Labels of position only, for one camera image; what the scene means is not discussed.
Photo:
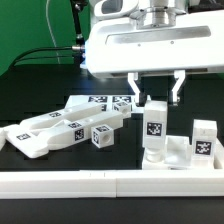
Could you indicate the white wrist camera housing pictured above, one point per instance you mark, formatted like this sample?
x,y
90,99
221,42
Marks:
x,y
114,8

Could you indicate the white chair seat block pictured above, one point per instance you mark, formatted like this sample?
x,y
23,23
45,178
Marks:
x,y
177,156

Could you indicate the white U-shaped border frame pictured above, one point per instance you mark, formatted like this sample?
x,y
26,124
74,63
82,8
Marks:
x,y
111,184

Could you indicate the long white chair side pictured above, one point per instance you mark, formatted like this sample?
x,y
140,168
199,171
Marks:
x,y
59,137

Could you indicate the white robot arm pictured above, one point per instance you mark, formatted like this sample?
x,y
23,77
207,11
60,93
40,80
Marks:
x,y
149,14

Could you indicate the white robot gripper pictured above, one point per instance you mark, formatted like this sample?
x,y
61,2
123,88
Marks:
x,y
195,44

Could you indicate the white piece at left edge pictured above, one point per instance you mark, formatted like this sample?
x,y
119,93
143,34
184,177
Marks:
x,y
2,138

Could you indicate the small white tagged cube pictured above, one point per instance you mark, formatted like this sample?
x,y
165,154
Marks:
x,y
123,107

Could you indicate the white cube with hole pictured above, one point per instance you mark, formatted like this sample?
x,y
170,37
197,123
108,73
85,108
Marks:
x,y
102,136

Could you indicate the white marker base plate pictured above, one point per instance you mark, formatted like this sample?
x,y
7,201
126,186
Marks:
x,y
106,101

